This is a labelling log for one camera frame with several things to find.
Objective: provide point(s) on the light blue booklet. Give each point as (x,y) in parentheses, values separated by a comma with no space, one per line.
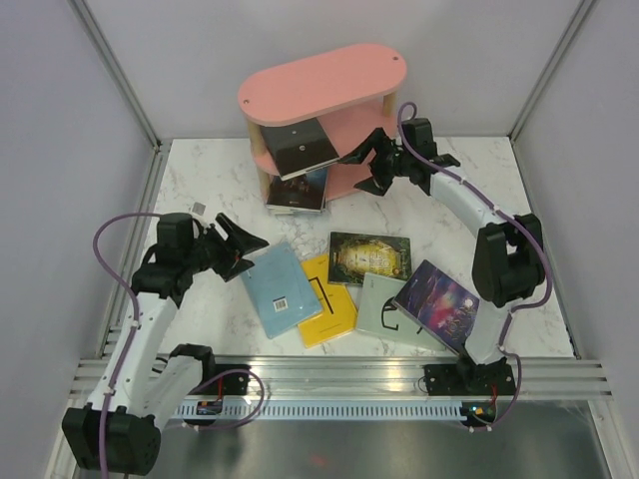
(280,291)

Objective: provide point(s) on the yellow booklet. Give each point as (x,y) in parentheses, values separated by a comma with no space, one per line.
(338,315)

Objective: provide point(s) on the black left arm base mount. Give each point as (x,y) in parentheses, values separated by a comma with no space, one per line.
(223,380)

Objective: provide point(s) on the pale grey booklet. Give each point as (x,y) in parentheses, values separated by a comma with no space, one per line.
(378,316)

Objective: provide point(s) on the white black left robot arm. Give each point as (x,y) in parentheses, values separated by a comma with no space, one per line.
(119,429)

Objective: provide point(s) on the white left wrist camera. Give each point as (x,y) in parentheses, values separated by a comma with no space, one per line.
(198,209)

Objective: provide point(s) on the blue ocean book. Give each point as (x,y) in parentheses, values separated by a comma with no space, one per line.
(276,210)

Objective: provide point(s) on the pink three-tier shelf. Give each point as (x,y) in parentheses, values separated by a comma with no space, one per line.
(351,91)

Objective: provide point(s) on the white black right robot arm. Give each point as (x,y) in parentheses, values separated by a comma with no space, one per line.
(510,270)

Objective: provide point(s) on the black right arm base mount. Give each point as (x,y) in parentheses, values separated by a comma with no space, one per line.
(445,380)

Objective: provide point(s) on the purple Robinson Crusoe book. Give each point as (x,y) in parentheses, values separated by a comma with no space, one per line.
(439,305)

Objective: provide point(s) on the dark Wuthering Heights book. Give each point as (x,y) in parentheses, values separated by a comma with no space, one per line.
(304,193)

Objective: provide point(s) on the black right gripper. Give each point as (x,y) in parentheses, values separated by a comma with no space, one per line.
(379,183)

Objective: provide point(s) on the white slotted cable duct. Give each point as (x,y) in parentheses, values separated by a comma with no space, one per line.
(235,409)

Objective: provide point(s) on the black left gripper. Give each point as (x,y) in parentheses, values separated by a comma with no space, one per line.
(241,243)

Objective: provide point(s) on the aluminium front rail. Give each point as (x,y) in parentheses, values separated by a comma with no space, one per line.
(383,377)

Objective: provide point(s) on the black hardcover book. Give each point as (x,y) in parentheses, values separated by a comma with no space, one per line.
(299,148)

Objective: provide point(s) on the green yellow Alice book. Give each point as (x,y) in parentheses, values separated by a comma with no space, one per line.
(351,256)

